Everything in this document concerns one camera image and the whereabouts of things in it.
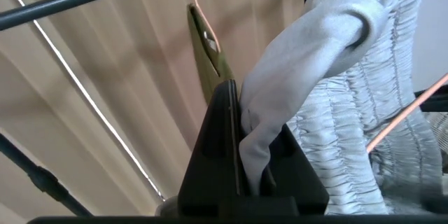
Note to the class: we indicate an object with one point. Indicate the green printed shirt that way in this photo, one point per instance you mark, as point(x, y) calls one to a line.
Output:
point(210, 73)

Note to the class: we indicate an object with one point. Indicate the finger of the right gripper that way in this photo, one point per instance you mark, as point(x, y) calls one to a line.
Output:
point(435, 103)

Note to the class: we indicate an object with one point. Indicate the white laundry basket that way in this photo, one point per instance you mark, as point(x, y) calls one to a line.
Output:
point(439, 129)

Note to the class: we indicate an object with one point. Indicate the pale grey garment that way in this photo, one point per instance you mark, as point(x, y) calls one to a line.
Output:
point(315, 52)

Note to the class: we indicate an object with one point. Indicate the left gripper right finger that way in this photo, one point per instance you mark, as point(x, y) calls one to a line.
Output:
point(297, 182)

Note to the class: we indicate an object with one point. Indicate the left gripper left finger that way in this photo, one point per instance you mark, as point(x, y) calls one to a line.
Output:
point(213, 168)

